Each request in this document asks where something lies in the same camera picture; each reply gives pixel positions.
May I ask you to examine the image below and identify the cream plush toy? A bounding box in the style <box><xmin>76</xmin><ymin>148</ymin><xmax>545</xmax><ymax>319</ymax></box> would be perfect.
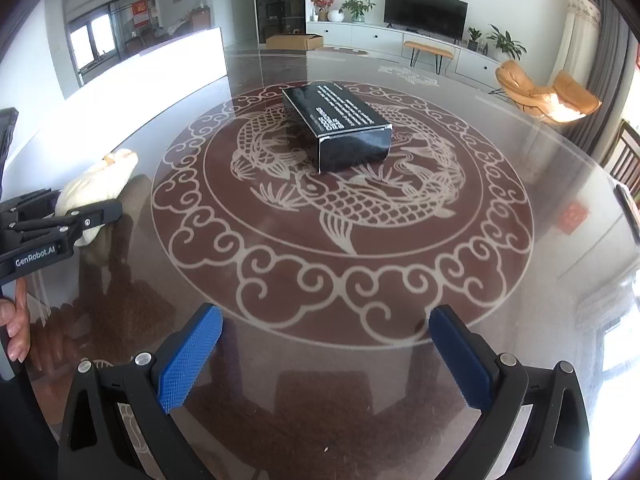
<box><xmin>54</xmin><ymin>148</ymin><xmax>139</xmax><ymax>261</ymax></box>

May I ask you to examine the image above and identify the person's left hand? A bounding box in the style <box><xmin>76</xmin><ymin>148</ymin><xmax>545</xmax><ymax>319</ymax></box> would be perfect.
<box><xmin>0</xmin><ymin>279</ymin><xmax>33</xmax><ymax>362</ymax></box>

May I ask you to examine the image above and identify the green potted plant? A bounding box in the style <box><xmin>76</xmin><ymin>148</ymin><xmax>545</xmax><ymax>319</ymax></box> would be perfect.
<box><xmin>341</xmin><ymin>0</ymin><xmax>376</xmax><ymax>24</ymax></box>

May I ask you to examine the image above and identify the black cardboard box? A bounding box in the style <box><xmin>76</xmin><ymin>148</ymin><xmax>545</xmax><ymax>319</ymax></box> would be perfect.
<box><xmin>281</xmin><ymin>81</ymin><xmax>394</xmax><ymax>175</ymax></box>

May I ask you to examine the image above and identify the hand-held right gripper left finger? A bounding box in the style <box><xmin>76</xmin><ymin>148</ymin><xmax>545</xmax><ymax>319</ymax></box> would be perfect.
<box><xmin>57</xmin><ymin>302</ymin><xmax>224</xmax><ymax>480</ymax></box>

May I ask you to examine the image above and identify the wooden bench with metal legs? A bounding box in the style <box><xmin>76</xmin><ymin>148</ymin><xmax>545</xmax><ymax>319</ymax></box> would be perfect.
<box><xmin>403</xmin><ymin>41</ymin><xmax>455</xmax><ymax>74</ymax></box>

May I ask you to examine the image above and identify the grey curtain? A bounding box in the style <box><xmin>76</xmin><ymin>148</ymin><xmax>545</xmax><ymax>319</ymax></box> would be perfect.
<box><xmin>585</xmin><ymin>0</ymin><xmax>640</xmax><ymax>161</ymax></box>

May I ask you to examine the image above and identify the white curtain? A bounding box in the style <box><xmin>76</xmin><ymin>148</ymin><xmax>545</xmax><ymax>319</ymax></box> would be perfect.
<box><xmin>547</xmin><ymin>0</ymin><xmax>604</xmax><ymax>92</ymax></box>

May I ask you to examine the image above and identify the orange lounge chair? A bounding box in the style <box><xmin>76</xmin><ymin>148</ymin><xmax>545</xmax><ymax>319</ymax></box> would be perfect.
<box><xmin>495</xmin><ymin>60</ymin><xmax>603</xmax><ymax>125</ymax></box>

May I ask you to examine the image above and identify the dark flat device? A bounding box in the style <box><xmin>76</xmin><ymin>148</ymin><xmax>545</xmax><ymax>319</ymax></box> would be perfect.
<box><xmin>615</xmin><ymin>183</ymin><xmax>640</xmax><ymax>247</ymax></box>

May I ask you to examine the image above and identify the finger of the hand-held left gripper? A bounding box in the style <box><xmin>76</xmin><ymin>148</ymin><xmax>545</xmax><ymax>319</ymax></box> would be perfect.
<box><xmin>0</xmin><ymin>187</ymin><xmax>64</xmax><ymax>217</ymax></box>
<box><xmin>10</xmin><ymin>199</ymin><xmax>124</xmax><ymax>249</ymax></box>

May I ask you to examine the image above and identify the leafy potted plant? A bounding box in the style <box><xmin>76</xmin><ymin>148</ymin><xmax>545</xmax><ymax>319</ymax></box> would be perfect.
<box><xmin>486</xmin><ymin>24</ymin><xmax>528</xmax><ymax>61</ymax></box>

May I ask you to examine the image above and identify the red flower bouquet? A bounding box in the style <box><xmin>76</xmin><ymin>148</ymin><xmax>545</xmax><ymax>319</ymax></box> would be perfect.
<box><xmin>310</xmin><ymin>0</ymin><xmax>339</xmax><ymax>22</ymax></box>

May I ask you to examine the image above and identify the white foam board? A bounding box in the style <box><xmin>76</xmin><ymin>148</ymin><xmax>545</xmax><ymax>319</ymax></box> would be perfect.
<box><xmin>5</xmin><ymin>26</ymin><xmax>230</xmax><ymax>171</ymax></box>

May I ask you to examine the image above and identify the brown cardboard box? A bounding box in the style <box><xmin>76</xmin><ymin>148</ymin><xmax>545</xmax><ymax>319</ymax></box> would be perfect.
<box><xmin>265</xmin><ymin>33</ymin><xmax>325</xmax><ymax>51</ymax></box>

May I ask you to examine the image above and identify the black display cabinet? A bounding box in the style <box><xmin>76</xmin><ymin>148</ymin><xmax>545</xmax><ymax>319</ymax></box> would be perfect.
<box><xmin>252</xmin><ymin>0</ymin><xmax>307</xmax><ymax>47</ymax></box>

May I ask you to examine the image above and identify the black television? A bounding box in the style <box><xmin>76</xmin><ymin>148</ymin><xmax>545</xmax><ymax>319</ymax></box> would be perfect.
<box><xmin>385</xmin><ymin>0</ymin><xmax>469</xmax><ymax>44</ymax></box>

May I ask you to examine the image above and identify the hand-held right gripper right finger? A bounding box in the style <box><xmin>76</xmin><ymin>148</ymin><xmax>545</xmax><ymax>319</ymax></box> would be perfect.
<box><xmin>428</xmin><ymin>305</ymin><xmax>602</xmax><ymax>480</ymax></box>

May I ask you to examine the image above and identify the white television cabinet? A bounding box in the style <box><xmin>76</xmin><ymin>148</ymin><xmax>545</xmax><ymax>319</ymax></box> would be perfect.
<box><xmin>306</xmin><ymin>20</ymin><xmax>507</xmax><ymax>79</ymax></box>

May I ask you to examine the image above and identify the dark wooden chair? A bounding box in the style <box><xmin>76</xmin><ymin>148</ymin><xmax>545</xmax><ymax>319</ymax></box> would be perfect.
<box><xmin>602</xmin><ymin>120</ymin><xmax>640</xmax><ymax>197</ymax></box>

